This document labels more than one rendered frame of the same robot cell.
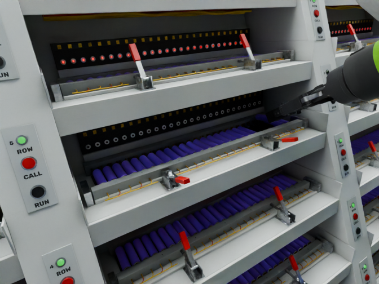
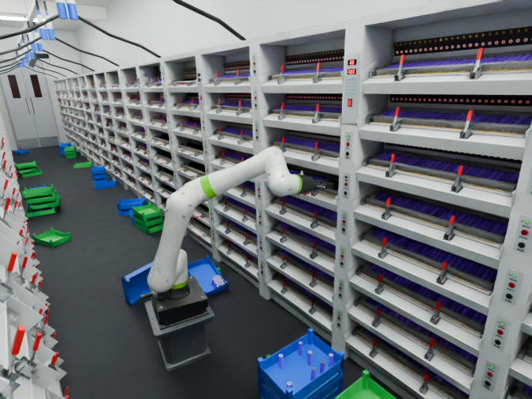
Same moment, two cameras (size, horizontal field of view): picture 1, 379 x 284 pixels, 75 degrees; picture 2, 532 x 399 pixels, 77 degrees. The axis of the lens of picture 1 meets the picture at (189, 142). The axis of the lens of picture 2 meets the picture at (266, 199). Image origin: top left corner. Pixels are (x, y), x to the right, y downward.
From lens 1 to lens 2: 1.86 m
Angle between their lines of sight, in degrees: 78
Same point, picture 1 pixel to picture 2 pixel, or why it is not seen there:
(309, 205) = (327, 231)
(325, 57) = (347, 169)
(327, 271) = (325, 264)
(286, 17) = not seen: hidden behind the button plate
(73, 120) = not seen: hidden behind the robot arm
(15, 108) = (258, 148)
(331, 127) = (341, 205)
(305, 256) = (329, 254)
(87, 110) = not seen: hidden behind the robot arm
